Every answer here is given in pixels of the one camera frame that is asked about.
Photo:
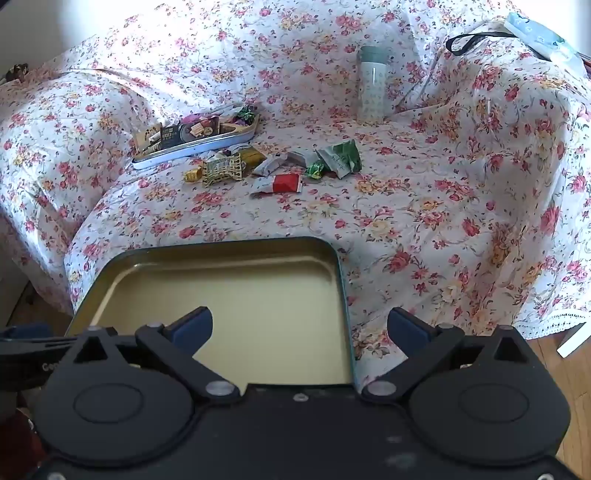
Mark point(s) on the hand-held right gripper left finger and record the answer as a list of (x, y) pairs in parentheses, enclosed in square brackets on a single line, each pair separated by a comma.
[(194, 323)]

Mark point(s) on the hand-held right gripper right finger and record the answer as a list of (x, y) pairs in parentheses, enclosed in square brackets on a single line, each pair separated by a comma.
[(406, 327)]

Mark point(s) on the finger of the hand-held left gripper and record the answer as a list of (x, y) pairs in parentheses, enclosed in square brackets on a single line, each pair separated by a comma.
[(23, 331)]

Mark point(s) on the gold tin lid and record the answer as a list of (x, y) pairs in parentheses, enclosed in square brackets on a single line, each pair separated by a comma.
[(231, 286)]

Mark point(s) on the gold foil candy packet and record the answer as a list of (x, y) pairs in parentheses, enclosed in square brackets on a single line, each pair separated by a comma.
[(194, 175)]

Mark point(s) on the green gold patterned packet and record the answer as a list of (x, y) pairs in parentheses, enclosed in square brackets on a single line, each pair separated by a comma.
[(224, 170)]

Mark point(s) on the red white snack packet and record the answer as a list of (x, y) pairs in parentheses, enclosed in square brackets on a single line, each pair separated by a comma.
[(284, 183)]

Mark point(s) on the blue snack tin gold tray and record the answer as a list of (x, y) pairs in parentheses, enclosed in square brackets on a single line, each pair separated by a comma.
[(198, 150)]

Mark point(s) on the floral cloth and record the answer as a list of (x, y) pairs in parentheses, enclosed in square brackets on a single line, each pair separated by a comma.
[(415, 207)]

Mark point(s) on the white flat object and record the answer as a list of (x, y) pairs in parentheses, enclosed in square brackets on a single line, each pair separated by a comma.
[(577, 341)]

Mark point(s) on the gold bar packet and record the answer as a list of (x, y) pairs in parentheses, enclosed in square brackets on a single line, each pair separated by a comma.
[(253, 157)]

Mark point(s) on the green white snack packet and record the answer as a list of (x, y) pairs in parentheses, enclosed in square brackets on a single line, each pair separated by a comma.
[(341, 159)]

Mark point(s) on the small green foil candy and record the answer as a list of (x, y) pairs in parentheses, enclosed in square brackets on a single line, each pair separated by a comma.
[(315, 170)]

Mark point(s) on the black cracker packet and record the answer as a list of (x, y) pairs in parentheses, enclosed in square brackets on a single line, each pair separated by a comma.
[(184, 131)]

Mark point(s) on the green printed water bottle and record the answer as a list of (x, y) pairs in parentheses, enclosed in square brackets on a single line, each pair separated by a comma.
[(373, 87)]

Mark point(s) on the dark small object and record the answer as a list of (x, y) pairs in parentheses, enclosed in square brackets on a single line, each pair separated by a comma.
[(16, 71)]

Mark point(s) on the blue white pouch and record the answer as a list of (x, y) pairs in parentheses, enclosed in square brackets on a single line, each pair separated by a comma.
[(540, 34)]

